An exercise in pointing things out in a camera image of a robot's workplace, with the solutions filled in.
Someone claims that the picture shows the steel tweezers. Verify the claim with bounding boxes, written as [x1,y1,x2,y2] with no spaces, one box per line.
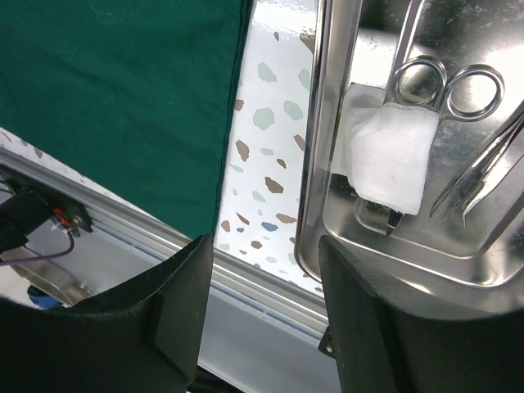
[429,102,523,225]

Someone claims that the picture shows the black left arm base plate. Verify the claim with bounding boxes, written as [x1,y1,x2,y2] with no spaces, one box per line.
[1,165,93,252]

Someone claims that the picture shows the steel surgical scissors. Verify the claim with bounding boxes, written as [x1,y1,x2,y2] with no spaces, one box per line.
[382,0,505,238]

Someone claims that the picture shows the green surgical cloth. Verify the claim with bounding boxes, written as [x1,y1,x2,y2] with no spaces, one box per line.
[1,1,253,238]

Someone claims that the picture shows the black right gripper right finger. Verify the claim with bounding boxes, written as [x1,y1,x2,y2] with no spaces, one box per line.
[318,236,523,392]

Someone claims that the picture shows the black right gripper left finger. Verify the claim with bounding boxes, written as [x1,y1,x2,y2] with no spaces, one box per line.
[1,234,213,392]

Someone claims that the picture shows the steel instrument tray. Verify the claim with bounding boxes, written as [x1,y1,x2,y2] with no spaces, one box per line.
[296,1,523,314]

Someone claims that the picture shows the white bow-shaped gauze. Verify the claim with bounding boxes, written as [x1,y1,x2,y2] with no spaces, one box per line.
[330,83,386,180]

